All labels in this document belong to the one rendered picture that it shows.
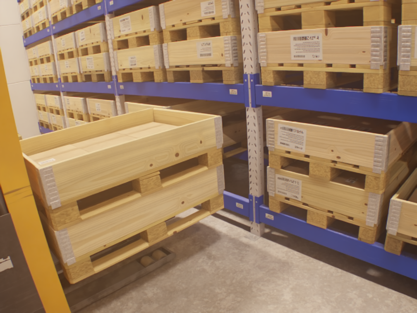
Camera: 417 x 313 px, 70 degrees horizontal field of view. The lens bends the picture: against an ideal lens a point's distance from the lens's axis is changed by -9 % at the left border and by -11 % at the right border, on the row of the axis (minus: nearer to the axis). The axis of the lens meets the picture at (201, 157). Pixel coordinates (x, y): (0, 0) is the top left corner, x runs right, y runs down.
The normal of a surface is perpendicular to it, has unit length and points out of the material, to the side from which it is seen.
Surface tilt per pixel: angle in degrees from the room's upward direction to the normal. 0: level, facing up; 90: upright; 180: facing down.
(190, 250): 0
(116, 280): 0
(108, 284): 0
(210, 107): 90
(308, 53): 90
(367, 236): 90
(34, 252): 90
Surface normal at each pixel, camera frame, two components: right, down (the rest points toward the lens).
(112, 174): 0.67, 0.18
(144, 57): -0.72, 0.28
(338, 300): -0.08, -0.94
